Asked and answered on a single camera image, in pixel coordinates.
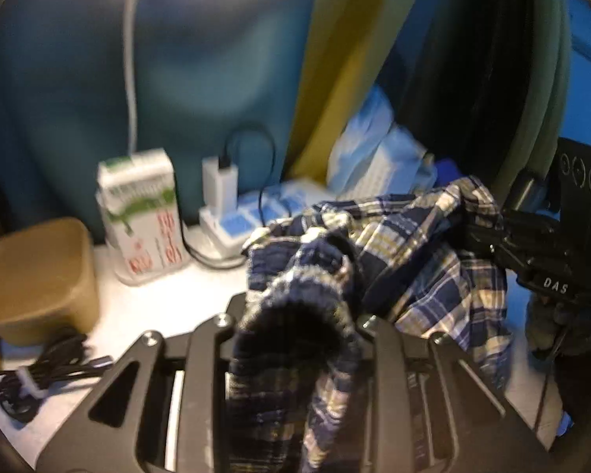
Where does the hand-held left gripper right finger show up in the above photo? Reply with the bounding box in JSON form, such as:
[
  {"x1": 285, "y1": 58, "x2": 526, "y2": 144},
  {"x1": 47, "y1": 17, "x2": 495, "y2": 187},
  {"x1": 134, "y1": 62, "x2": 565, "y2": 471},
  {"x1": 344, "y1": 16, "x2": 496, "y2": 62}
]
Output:
[{"x1": 355, "y1": 316, "x2": 558, "y2": 473}]

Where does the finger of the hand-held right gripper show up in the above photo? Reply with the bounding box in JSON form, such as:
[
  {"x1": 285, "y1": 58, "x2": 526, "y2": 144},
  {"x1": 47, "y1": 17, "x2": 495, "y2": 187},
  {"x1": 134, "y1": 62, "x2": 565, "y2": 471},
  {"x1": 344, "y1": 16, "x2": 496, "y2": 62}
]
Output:
[
  {"x1": 473, "y1": 241, "x2": 529, "y2": 279},
  {"x1": 465, "y1": 217, "x2": 558, "y2": 250}
]

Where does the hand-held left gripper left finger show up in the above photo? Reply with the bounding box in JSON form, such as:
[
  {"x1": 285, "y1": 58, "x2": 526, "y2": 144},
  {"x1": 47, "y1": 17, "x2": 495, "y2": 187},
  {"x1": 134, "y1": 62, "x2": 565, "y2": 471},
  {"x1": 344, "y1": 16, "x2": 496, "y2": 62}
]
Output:
[{"x1": 37, "y1": 296, "x2": 248, "y2": 473}]

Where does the plaid flannel shirt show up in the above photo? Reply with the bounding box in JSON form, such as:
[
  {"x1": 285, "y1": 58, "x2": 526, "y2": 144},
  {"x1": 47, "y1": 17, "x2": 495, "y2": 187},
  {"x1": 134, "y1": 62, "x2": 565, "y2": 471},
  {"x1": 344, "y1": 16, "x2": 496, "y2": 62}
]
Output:
[{"x1": 227, "y1": 175, "x2": 514, "y2": 473}]

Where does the person's right hand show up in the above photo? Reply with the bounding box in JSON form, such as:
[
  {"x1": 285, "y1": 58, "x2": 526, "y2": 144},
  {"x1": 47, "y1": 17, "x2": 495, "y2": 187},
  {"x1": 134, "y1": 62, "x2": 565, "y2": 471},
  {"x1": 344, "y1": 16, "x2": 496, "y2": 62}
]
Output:
[{"x1": 524, "y1": 297, "x2": 591, "y2": 356}]

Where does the white power strip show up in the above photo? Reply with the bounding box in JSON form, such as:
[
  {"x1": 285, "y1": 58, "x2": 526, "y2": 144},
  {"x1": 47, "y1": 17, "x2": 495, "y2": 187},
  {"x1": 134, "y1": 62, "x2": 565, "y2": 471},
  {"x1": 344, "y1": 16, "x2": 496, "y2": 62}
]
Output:
[{"x1": 198, "y1": 184, "x2": 322, "y2": 258}]

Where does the green and white milk carton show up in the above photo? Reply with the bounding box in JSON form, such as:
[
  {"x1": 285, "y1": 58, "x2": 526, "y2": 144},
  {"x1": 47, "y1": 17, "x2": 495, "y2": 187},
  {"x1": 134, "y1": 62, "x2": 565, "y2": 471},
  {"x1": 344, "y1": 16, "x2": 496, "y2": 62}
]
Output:
[{"x1": 96, "y1": 148, "x2": 189, "y2": 287}]

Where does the blue plastic bag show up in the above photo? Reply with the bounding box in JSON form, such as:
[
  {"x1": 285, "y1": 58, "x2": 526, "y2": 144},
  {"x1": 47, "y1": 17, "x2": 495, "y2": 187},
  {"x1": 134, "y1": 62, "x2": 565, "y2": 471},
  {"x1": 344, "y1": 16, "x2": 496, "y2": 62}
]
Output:
[{"x1": 325, "y1": 84, "x2": 440, "y2": 204}]

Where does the curved thick tube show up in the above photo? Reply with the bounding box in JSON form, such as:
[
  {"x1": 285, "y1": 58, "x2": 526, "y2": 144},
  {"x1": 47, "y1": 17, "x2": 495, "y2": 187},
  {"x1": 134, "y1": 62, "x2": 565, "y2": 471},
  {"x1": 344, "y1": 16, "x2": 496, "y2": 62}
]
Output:
[{"x1": 492, "y1": 0, "x2": 573, "y2": 194}]

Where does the white charger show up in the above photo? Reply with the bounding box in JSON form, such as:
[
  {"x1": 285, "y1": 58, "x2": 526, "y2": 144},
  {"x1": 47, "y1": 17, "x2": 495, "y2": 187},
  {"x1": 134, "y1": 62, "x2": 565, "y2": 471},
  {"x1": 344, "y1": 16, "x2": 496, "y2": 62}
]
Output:
[{"x1": 202, "y1": 155, "x2": 240, "y2": 218}]

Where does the black hanging fabric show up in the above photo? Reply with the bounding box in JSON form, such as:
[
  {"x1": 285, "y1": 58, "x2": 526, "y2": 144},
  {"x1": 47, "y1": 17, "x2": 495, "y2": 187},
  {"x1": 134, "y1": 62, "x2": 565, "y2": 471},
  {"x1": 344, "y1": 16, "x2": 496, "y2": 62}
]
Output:
[{"x1": 399, "y1": 0, "x2": 540, "y2": 174}]

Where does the tan plastic container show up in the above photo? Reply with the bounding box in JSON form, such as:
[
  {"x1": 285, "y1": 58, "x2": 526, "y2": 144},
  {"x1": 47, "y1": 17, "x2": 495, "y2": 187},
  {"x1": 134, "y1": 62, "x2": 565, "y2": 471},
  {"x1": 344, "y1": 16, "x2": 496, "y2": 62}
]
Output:
[{"x1": 0, "y1": 217, "x2": 102, "y2": 346}]

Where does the yellow board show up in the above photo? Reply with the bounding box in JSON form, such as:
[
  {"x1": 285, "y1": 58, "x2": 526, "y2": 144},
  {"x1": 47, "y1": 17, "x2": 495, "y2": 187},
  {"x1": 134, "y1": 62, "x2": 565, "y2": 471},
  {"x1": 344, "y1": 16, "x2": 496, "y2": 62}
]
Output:
[{"x1": 284, "y1": 0, "x2": 418, "y2": 186}]

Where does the thin black cable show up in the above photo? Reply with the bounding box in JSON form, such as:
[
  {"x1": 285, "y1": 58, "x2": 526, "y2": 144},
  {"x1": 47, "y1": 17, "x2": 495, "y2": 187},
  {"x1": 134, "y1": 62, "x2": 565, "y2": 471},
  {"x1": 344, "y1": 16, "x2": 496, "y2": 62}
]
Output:
[{"x1": 532, "y1": 322, "x2": 572, "y2": 434}]

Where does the bundled black cable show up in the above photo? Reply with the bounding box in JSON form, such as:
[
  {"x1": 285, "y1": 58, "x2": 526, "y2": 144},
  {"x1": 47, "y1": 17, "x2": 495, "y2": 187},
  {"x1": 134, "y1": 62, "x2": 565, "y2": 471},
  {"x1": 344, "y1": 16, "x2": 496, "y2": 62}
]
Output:
[{"x1": 0, "y1": 332, "x2": 115, "y2": 425}]

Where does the black charger cable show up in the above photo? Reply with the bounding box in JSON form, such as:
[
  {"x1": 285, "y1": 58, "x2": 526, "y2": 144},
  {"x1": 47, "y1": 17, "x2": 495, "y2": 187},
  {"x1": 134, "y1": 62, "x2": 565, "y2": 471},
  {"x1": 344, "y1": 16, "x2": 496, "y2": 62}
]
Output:
[{"x1": 181, "y1": 122, "x2": 277, "y2": 270}]

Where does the white hanging cable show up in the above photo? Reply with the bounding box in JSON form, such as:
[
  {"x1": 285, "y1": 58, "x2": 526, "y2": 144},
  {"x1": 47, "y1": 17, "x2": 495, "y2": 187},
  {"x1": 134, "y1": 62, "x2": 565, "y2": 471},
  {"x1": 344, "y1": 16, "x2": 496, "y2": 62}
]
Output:
[{"x1": 122, "y1": 0, "x2": 142, "y2": 157}]

